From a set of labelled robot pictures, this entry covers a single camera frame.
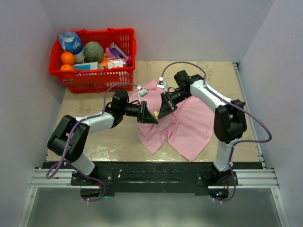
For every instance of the pink garment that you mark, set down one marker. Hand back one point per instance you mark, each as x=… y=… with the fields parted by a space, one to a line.
x=188 y=130

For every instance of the blue white plastic bag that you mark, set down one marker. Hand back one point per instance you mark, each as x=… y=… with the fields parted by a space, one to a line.
x=71 y=42

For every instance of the aluminium rail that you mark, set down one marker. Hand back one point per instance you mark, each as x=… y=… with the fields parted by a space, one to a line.
x=244 y=178

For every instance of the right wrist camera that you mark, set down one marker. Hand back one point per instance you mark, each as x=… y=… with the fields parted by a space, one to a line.
x=161 y=85

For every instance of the pink white snack packet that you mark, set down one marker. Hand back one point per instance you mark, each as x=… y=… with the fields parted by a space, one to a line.
x=118 y=62

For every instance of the white blue carton box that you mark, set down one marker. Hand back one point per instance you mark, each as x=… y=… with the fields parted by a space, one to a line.
x=88 y=66

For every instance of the green melon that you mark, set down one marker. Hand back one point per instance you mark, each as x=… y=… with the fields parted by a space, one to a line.
x=93 y=51

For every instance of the purple white box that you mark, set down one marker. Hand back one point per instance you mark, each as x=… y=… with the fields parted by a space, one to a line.
x=114 y=51

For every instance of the black metal base frame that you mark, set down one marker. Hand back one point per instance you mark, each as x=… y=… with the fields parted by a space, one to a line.
x=207 y=169

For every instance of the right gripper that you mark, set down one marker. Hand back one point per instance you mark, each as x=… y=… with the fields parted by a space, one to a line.
x=167 y=106

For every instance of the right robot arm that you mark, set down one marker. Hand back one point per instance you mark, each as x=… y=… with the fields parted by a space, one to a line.
x=229 y=118

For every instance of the orange fruit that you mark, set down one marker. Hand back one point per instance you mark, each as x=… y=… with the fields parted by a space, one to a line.
x=67 y=67
x=68 y=58

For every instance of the gold rhinestone brooch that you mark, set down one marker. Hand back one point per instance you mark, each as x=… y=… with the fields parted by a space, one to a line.
x=156 y=114

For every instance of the red plastic shopping basket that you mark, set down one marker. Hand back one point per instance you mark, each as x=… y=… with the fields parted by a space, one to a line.
x=93 y=81

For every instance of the small black stand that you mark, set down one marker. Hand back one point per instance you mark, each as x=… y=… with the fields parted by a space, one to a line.
x=239 y=103

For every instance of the orange fruit upper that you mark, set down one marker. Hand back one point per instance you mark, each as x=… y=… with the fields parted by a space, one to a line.
x=68 y=58

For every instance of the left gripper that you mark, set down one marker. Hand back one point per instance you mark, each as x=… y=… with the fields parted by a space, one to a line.
x=143 y=115

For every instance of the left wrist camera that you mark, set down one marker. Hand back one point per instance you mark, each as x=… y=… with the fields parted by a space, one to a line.
x=143 y=92

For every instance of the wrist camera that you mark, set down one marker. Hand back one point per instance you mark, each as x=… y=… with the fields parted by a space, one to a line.
x=143 y=92
x=161 y=85

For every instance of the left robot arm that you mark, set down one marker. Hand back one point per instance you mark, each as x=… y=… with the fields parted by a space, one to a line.
x=70 y=135

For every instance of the orange fruit lower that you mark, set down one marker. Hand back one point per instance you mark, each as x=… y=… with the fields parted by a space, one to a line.
x=67 y=67

